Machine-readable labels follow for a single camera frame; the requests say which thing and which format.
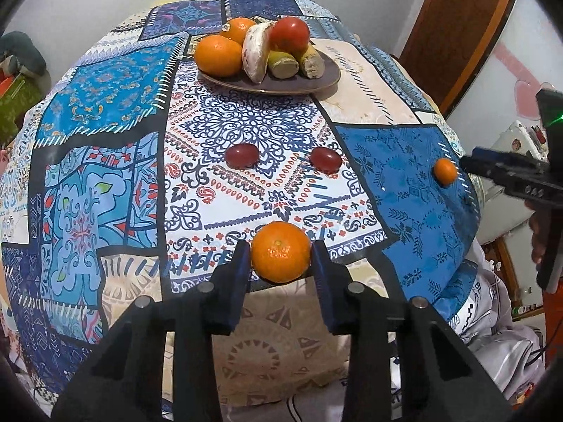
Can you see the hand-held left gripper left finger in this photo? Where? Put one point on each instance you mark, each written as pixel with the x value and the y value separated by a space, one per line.
pixel 241 270

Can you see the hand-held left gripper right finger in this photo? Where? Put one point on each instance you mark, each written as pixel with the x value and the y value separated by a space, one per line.
pixel 320 272

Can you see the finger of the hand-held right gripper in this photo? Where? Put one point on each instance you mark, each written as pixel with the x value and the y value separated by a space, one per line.
pixel 506 180
pixel 492 154

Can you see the small orange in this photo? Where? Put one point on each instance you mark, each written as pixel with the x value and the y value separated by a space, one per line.
pixel 445 171
pixel 280 251

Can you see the dark red grape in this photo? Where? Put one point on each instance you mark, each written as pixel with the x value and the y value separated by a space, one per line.
pixel 242 156
pixel 324 159

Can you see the brown oval plate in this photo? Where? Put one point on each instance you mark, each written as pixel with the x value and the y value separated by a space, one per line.
pixel 308 83

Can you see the greenish yellow banana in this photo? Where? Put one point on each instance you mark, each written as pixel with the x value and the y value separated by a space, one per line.
pixel 281 67

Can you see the pale fruit wedge red rim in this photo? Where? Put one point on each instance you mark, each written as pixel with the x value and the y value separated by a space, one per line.
pixel 255 59

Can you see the large orange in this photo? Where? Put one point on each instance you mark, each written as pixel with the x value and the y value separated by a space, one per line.
pixel 217 57
pixel 239 30

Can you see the red tomato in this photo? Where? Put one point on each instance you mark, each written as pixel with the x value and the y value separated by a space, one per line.
pixel 290 33

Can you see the person's right hand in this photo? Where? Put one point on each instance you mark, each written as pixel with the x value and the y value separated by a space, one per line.
pixel 537 237

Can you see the white appliance with stickers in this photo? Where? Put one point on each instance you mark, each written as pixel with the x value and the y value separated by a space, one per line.
pixel 510 140

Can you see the white panel with pink stickers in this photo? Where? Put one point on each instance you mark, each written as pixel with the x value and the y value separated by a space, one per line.
pixel 519 52

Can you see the brown wooden door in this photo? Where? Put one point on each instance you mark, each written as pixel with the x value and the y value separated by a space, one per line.
pixel 457 30

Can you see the blue patchwork tablecloth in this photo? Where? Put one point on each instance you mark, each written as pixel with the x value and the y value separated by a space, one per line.
pixel 110 96

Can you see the green storage box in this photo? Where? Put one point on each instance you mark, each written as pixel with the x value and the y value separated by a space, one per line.
pixel 15 105

